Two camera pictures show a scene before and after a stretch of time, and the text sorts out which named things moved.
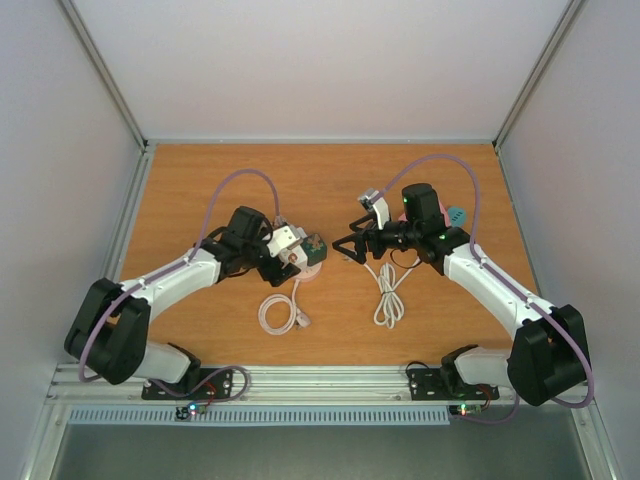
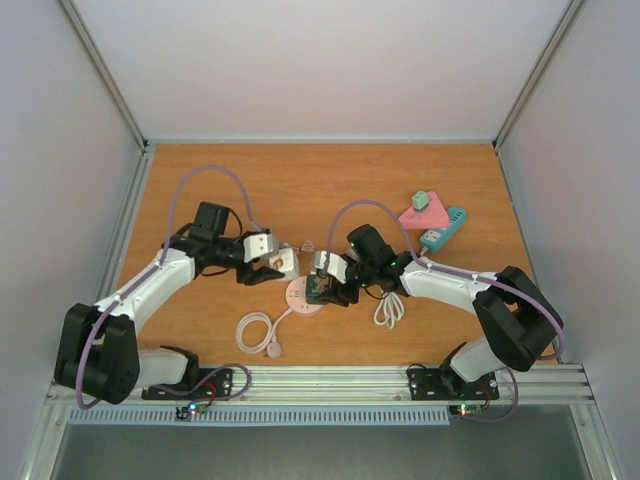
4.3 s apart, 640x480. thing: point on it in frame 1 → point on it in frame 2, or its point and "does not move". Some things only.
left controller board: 185,413 does not move
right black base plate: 446,383 does not move
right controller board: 465,409 does not move
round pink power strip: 309,273 → 296,297
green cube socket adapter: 315,247 → 315,285
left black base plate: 197,384 does not move
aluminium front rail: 279,385 does not move
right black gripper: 361,246 → 334,296
